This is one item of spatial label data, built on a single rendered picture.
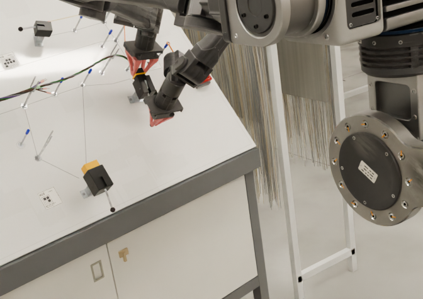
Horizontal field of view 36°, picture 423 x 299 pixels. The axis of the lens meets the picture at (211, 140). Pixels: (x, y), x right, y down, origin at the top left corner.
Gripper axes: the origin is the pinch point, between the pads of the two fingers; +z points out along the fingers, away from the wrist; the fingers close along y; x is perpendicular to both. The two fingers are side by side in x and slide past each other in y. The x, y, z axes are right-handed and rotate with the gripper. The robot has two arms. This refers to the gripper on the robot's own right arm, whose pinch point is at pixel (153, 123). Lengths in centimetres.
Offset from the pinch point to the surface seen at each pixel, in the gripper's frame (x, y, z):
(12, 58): -29.2, 32.5, -0.7
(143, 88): -8.3, 1.6, -6.2
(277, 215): -10, -133, 126
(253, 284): 43, -36, 44
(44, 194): 11.9, 36.6, 6.6
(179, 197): 20.8, -2.3, 9.8
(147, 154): 6.7, 3.3, 5.6
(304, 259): 26, -108, 98
